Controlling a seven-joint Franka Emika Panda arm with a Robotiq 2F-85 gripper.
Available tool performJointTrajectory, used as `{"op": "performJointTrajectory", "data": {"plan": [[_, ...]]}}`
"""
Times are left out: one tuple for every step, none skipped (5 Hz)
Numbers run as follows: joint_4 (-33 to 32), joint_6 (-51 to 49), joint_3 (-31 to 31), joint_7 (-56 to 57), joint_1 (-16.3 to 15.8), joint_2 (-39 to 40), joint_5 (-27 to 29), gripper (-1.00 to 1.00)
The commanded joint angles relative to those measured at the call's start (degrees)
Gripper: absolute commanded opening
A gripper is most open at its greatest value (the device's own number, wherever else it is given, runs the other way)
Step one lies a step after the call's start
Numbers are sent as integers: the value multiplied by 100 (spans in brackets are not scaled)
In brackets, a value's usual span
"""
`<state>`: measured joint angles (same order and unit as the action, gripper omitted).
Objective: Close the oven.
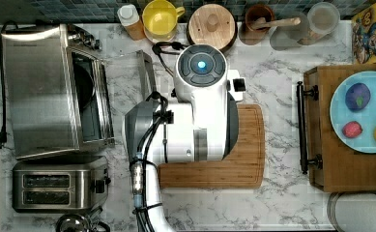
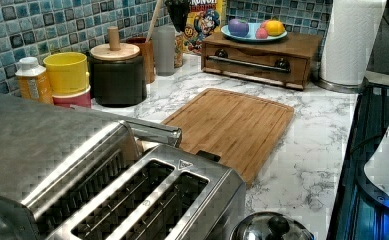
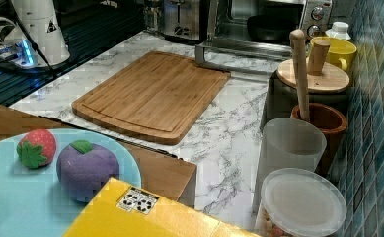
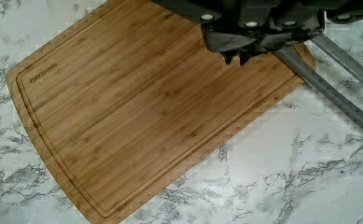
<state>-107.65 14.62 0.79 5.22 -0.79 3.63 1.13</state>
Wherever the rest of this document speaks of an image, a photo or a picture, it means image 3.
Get oven door with handle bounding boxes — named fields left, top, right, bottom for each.
left=194, top=38, right=291, bottom=74

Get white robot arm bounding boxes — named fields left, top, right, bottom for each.
left=0, top=0, right=70, bottom=69

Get silver toaster oven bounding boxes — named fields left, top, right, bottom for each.
left=207, top=0, right=333, bottom=45

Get black pan inside oven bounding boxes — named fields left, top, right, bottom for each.
left=247, top=15, right=299, bottom=42

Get bamboo cutting board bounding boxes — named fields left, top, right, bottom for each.
left=72, top=51, right=230, bottom=145

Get translucent plastic cup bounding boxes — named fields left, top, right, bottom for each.
left=252, top=118, right=327, bottom=212

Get silver two-slot toaster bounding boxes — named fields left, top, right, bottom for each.
left=161, top=0, right=210, bottom=42

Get glass jar behind toaster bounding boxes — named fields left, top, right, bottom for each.
left=144, top=0, right=163, bottom=33

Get yellow cereal box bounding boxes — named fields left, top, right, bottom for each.
left=63, top=179, right=260, bottom=237

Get purple plush fruit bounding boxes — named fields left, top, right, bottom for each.
left=56, top=140, right=120, bottom=202

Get clear jar with lid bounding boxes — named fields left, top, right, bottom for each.
left=254, top=168, right=346, bottom=237

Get wooden pestle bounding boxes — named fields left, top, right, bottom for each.
left=289, top=30, right=310, bottom=122

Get wooden mortar cup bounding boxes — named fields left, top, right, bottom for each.
left=309, top=103, right=347, bottom=177

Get red plush strawberry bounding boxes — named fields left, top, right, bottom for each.
left=16, top=129, right=56, bottom=169

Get yellow mug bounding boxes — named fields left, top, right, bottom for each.
left=310, top=37, right=357, bottom=72

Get orange bottle white cap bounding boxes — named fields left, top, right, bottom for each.
left=326, top=22, right=351, bottom=40

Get light blue plate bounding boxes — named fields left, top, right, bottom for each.
left=0, top=127, right=142, bottom=237

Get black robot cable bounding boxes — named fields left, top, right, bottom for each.
left=6, top=0, right=57, bottom=80

